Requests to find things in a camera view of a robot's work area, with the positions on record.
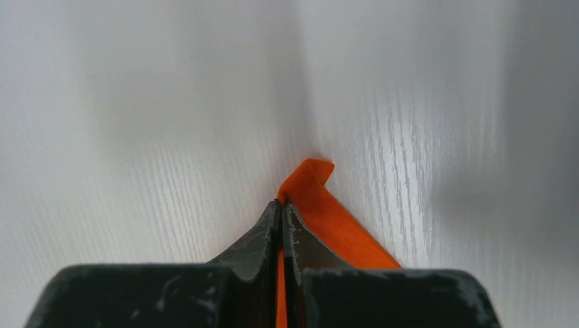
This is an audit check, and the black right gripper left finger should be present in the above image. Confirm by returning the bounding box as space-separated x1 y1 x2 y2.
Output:
26 200 281 327

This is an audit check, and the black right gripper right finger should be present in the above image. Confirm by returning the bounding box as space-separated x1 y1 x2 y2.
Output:
282 203 501 327

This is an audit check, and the orange t-shirt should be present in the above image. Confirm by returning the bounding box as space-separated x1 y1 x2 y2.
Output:
271 159 402 327

